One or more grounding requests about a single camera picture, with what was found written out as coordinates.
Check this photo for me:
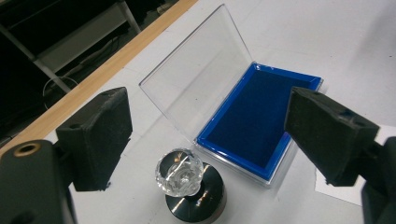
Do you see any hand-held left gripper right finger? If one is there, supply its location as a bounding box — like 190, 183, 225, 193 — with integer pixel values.
283, 86, 381, 188

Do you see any white paper sheet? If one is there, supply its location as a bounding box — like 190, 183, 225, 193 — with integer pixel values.
314, 124, 396, 207

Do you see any thin white looped cable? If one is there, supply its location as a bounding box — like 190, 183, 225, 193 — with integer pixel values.
42, 76, 79, 110

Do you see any crystal-handled stamp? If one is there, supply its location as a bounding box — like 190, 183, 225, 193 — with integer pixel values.
154, 147, 205, 199

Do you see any large white table cover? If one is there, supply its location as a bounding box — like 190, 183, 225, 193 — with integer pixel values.
43, 0, 396, 224

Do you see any blue ink pad box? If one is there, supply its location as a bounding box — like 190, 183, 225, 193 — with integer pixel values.
138, 3, 325, 189

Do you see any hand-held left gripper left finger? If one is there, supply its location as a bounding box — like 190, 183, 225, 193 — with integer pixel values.
55, 86, 134, 192

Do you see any white-framed desk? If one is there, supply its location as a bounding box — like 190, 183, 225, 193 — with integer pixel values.
0, 0, 143, 94

